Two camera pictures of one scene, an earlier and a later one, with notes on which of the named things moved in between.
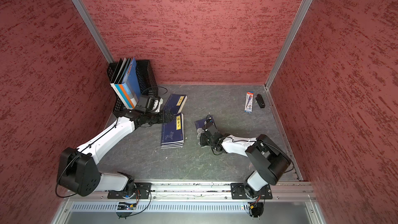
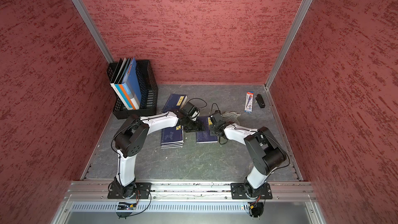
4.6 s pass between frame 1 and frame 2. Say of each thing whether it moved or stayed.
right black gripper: moved
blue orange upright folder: stayed
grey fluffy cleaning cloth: moved
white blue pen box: stayed
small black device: stayed
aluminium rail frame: stayed
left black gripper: moved
